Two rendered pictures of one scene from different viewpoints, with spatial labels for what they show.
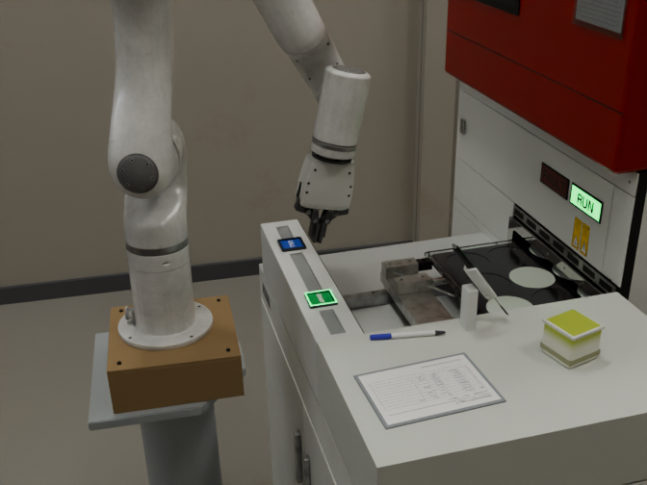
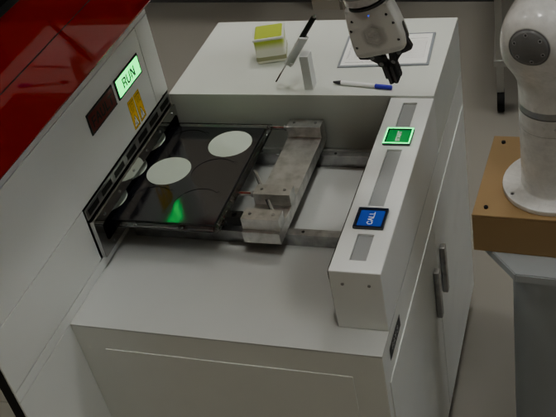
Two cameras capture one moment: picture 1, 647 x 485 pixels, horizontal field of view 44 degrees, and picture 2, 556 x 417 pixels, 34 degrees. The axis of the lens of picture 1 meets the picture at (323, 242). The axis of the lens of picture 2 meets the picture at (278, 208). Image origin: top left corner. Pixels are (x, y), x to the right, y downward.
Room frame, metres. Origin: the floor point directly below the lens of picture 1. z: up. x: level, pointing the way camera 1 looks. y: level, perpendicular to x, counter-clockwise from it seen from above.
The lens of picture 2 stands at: (2.74, 0.75, 2.00)
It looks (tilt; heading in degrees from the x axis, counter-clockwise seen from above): 37 degrees down; 219
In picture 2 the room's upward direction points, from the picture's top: 13 degrees counter-clockwise
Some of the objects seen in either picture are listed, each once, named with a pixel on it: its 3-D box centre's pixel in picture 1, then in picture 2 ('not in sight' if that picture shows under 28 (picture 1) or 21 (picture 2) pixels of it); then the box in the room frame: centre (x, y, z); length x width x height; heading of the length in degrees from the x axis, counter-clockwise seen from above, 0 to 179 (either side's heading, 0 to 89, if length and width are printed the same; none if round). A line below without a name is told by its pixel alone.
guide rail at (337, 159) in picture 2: not in sight; (280, 156); (1.39, -0.31, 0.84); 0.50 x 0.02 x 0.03; 104
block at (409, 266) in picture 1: (400, 268); (262, 219); (1.65, -0.18, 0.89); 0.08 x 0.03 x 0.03; 104
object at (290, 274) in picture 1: (306, 299); (390, 203); (1.52, 0.04, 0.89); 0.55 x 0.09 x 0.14; 14
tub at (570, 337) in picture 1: (571, 338); (270, 43); (1.18, -0.43, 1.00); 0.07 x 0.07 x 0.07; 29
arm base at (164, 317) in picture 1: (162, 285); (553, 144); (1.40, 0.32, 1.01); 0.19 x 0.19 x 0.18
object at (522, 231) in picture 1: (555, 271); (140, 175); (1.62, -0.53, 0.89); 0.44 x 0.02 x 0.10; 14
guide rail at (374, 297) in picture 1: (426, 290); (243, 233); (1.65, -0.24, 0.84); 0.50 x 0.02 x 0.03; 104
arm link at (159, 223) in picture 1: (153, 179); (546, 52); (1.43, 0.32, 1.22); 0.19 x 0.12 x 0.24; 1
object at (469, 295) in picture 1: (478, 294); (299, 60); (1.28, -0.28, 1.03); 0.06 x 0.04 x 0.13; 104
